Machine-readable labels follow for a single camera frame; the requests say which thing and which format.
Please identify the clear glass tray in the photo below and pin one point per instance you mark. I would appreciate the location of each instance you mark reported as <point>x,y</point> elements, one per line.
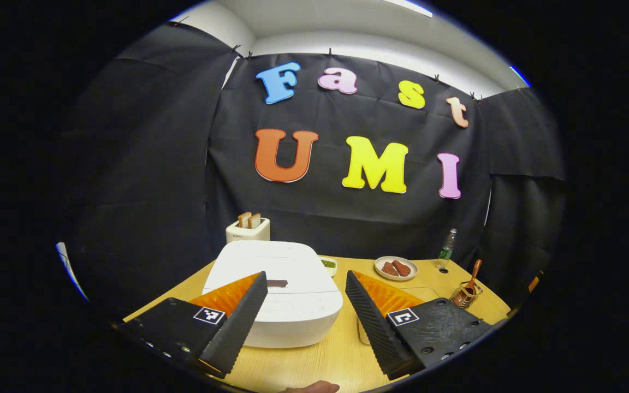
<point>421,295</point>

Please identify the white round plate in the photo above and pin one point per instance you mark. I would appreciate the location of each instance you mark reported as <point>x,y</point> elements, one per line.
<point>383,275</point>

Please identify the black backdrop cloth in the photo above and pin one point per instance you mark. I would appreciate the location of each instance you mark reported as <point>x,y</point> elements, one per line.
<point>145,191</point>

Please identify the white rice cooker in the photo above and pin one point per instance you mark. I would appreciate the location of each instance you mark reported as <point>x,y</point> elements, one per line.
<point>303,311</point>

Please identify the brown wooden spoon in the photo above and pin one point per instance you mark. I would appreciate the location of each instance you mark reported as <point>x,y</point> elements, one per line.
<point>475,275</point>

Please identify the white divided condiment dish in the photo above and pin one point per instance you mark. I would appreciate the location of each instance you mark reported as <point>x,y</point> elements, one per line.
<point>330,265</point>

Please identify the white toaster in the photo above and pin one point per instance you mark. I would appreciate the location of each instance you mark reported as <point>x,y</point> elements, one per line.
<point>246,233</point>

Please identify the red meat slice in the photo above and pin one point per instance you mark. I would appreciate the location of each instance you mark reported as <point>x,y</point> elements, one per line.
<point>389,268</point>
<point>403,267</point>

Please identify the clear plastic water bottle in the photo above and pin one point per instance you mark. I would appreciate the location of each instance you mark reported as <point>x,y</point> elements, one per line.
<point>446,251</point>

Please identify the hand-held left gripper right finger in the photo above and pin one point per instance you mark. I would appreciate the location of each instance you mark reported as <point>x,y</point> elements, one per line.
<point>374,327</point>

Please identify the toast slice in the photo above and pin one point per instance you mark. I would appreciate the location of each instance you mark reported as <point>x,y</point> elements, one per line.
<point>243,219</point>
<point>255,220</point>

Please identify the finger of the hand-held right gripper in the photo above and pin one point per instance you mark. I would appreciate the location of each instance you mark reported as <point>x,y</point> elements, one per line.
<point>533,284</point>

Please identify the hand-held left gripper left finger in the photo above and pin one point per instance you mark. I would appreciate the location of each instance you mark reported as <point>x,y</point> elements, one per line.
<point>238,327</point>

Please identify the white furniture edge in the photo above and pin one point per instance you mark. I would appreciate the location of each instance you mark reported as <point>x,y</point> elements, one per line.
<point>71,273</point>

